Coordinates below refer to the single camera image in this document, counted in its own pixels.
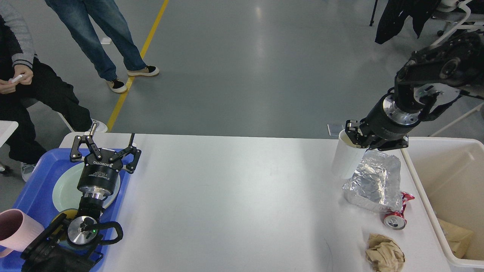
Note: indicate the pink plate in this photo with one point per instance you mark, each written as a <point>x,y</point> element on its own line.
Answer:
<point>109,199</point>

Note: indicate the small white handheld object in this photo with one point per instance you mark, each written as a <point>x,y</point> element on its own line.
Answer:
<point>16,79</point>

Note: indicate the left floor socket plate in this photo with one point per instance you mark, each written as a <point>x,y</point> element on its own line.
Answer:
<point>334,129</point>

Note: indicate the small foil sheet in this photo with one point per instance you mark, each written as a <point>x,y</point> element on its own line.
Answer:
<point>375,184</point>

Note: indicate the white plastic bin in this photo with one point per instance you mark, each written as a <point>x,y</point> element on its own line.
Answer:
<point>448,174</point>

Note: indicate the white side table corner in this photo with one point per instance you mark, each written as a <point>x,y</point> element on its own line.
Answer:
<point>6,130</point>

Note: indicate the grey table leg at right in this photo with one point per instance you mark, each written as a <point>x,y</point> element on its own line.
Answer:
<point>478,108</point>

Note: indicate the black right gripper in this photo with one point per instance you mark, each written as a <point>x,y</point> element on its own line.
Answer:
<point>386,127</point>

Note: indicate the white paper cup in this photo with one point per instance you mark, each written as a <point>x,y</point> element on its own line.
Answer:
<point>346,157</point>

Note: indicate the pink mug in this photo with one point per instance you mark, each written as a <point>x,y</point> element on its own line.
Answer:
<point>17,231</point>

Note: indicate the seated person at left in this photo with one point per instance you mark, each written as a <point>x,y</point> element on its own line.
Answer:
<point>40,82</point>

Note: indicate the white office chair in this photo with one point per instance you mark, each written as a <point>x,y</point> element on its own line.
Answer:
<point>396,12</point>

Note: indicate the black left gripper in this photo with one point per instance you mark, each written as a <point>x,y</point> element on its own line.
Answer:
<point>100,175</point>

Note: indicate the beige napkin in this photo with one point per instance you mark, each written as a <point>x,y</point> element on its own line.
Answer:
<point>384,254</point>

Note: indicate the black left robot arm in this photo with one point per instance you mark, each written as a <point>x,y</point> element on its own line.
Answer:
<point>71,245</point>

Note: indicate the mint green plate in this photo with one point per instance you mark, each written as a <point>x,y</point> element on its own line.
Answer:
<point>65,193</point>

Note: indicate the crushed red soda can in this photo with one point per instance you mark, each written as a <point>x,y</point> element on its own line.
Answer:
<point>395,219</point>

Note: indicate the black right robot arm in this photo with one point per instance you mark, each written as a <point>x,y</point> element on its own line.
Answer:
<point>426,86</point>

